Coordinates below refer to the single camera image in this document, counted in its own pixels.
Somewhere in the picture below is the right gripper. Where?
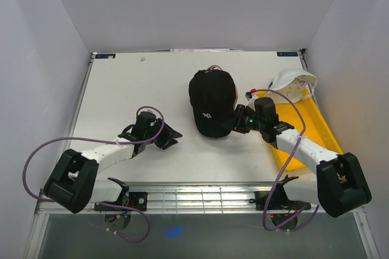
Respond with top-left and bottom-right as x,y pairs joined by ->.
221,105 -> 264,135

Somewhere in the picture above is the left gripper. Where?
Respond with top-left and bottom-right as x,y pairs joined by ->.
144,117 -> 182,150

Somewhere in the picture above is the black cap white logo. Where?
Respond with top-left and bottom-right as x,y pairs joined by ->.
188,70 -> 235,139

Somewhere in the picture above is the pink cap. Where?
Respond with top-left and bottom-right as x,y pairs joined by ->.
207,65 -> 222,71

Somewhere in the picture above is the beige cap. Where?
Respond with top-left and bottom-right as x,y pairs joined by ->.
234,85 -> 239,106

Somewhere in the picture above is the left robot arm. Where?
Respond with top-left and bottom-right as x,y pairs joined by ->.
43,111 -> 182,213

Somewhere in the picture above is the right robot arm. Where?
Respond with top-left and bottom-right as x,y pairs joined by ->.
233,97 -> 372,218

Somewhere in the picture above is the yellow plastic tray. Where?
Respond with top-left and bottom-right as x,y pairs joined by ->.
275,95 -> 343,154

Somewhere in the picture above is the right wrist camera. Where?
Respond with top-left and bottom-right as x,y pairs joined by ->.
245,89 -> 258,106

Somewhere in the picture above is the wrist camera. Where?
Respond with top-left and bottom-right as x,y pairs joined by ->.
245,89 -> 258,106
143,108 -> 158,116

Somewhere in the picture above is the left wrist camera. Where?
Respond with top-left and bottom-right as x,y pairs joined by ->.
143,108 -> 158,116

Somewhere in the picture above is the aluminium table rail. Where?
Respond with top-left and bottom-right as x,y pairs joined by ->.
35,182 -> 365,215

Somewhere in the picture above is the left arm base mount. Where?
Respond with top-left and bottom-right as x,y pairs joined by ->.
94,192 -> 148,212

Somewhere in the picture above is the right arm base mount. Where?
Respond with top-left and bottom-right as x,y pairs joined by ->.
248,191 -> 312,211

